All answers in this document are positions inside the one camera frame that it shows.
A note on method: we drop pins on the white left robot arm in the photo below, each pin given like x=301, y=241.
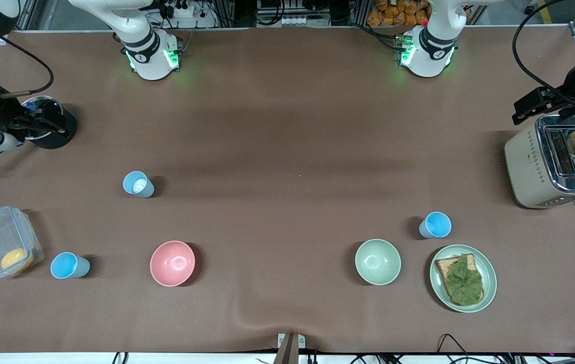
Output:
x=431, y=50

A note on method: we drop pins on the cream and chrome toaster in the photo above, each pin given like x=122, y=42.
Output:
x=530, y=172

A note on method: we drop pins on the pink bowl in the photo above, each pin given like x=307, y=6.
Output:
x=172, y=263

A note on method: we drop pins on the bag of orange buns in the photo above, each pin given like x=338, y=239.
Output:
x=398, y=12

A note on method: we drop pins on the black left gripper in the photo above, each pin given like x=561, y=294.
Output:
x=572, y=85

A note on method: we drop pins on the metal table clamp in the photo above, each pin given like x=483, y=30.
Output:
x=290, y=349

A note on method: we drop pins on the green lettuce leaf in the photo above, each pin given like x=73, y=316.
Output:
x=464, y=283

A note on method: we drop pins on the white power strip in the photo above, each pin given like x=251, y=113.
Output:
x=184, y=10

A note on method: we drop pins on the pale green plate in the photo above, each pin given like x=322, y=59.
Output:
x=489, y=278

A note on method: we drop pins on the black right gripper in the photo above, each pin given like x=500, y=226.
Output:
x=0, y=112

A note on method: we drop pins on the orange round food piece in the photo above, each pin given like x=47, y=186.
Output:
x=17, y=259

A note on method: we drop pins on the small dark blue object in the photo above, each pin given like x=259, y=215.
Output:
x=31, y=107

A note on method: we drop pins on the toast slice under lettuce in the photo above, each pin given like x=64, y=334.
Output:
x=443, y=270

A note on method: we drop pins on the pale green bowl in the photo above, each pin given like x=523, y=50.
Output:
x=377, y=262

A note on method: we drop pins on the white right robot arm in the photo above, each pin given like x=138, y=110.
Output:
x=148, y=55

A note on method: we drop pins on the light blue plastic cup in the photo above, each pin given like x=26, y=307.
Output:
x=436, y=225
x=65, y=265
x=138, y=184

